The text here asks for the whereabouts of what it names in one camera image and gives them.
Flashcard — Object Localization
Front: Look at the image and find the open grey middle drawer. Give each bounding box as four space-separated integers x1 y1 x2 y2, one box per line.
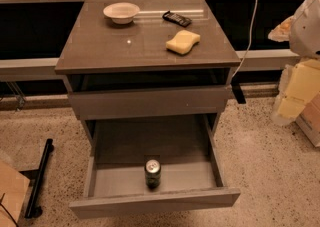
70 115 240 219

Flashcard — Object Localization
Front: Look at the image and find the black snack bar packet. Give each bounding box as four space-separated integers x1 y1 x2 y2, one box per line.
162 11 192 27

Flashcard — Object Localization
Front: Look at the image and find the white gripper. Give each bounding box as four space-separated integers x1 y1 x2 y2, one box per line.
268 16 320 126

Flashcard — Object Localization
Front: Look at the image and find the cardboard box on right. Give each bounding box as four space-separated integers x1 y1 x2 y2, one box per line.
296 94 320 147

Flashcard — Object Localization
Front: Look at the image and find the closed grey top drawer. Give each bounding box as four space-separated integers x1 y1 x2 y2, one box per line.
68 86 231 120

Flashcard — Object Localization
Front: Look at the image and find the cardboard sheet on left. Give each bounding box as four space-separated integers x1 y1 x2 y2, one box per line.
0 160 30 227

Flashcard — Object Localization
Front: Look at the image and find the black metal bar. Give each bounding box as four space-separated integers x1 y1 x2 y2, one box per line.
25 138 54 219

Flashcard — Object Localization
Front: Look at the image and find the white ceramic bowl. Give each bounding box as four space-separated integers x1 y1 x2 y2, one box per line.
103 2 140 25

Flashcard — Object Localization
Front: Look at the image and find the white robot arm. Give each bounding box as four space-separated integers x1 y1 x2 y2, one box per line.
268 0 320 126

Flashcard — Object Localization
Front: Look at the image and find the white cable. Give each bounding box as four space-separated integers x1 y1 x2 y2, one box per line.
230 0 259 79

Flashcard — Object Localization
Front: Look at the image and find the yellow sponge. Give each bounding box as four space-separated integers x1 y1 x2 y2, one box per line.
166 30 201 55

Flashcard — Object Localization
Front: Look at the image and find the green soda can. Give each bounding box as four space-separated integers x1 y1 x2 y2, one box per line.
145 159 161 189

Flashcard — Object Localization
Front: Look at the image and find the grey drawer cabinet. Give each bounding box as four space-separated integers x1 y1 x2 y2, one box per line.
55 0 240 138

